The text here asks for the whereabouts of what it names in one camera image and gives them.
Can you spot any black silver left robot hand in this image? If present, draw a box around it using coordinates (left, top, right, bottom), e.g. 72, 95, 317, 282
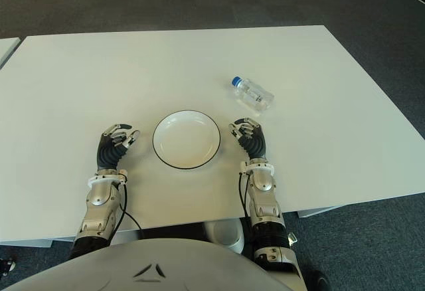
96, 123, 141, 172

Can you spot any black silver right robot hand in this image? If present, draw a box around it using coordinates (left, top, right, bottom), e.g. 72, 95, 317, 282
228, 116, 268, 163

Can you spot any clear water bottle blue cap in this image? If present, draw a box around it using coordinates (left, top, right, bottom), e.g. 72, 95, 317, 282
229, 76, 276, 114

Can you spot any white plate with black rim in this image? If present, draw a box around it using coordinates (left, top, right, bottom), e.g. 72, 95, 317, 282
152, 109, 222, 171

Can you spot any white robot waist housing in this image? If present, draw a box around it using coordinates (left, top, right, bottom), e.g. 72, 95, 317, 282
203, 219, 245, 255

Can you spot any grey robot torso shell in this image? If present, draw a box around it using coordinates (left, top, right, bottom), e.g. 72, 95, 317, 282
0, 237, 305, 291

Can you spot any white neighbouring table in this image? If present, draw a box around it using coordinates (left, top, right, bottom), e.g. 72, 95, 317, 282
0, 37, 21, 69

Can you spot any black metal stand foot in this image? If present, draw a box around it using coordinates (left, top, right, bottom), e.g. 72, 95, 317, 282
0, 250, 17, 277

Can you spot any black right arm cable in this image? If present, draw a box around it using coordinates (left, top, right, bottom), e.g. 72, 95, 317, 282
238, 171, 252, 219

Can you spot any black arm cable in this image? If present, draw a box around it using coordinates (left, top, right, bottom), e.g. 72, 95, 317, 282
118, 181, 143, 241
238, 171, 252, 219

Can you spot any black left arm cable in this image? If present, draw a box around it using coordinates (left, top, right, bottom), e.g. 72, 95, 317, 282
118, 181, 143, 241

